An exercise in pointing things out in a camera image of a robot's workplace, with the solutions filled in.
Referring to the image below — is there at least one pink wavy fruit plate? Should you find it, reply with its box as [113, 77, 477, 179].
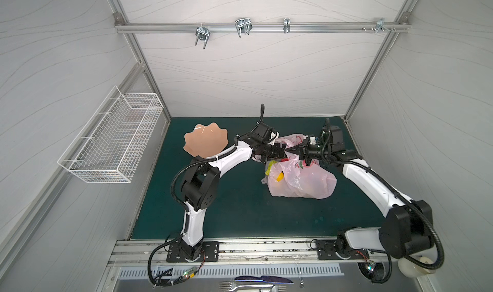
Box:
[184, 123, 229, 158]

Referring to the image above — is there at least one yellow lemon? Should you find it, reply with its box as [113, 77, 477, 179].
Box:
[276, 171, 285, 182]

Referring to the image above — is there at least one metal hook clamp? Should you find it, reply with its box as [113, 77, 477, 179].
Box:
[195, 26, 211, 49]
[234, 17, 253, 38]
[283, 18, 291, 34]
[362, 18, 397, 34]

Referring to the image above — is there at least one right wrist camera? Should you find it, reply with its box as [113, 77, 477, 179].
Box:
[320, 125, 345, 153]

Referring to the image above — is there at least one dark blue knife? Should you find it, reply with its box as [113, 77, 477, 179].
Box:
[234, 275, 293, 285]

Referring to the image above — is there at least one pink printed plastic bag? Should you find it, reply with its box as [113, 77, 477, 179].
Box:
[261, 153, 337, 200]

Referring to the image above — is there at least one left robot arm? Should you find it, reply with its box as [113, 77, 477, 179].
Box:
[170, 141, 286, 260]

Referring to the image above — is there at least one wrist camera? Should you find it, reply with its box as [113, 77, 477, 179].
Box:
[249, 121, 279, 144]
[320, 125, 345, 153]

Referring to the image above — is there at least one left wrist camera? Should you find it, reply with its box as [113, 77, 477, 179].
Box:
[249, 121, 279, 144]

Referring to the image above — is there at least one aluminium cross rail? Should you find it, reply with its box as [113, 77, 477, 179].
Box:
[115, 21, 412, 34]

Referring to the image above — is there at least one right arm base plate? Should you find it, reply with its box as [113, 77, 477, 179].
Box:
[313, 239, 369, 261]

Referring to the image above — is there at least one white wire basket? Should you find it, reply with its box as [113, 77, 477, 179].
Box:
[57, 86, 164, 184]

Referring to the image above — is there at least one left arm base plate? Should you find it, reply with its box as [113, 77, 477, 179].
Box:
[166, 240, 220, 262]

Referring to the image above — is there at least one silver fork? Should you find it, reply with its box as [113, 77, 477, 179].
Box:
[219, 281, 287, 292]

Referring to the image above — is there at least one white cylindrical bottle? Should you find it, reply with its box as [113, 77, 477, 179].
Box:
[397, 258, 436, 278]

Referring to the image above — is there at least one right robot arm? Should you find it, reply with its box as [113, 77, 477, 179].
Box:
[285, 137, 445, 270]

